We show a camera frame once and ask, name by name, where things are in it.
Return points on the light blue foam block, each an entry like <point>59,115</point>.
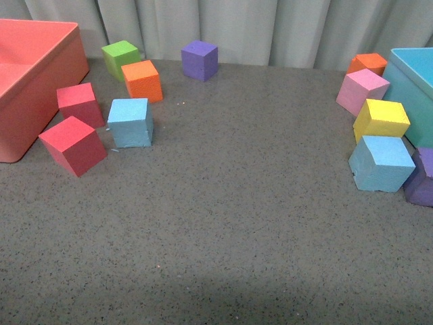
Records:
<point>380,163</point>
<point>131,123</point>

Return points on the red foam block rear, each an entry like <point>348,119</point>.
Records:
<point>80,101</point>

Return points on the teal plastic bin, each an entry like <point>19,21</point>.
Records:
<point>409,71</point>

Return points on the orange foam block right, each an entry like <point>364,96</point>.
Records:
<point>371,61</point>

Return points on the purple foam block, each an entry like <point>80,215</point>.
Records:
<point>199,60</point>
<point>418,187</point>

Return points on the orange foam block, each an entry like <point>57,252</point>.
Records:
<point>143,81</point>
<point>371,61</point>

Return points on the yellow foam block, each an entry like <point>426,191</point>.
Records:
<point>381,118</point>

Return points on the red foam block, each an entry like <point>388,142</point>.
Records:
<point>74,145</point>
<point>80,101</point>

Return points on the grey curtain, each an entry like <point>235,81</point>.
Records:
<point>298,34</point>

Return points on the pink plastic bin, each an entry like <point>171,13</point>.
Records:
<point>37,59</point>

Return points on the red foam block front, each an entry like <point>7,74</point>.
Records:
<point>74,145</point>

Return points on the pink foam block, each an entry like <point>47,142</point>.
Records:
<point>359,86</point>

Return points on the green foam block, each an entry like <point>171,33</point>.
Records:
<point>119,54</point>

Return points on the purple foam block right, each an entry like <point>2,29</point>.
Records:
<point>418,187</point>

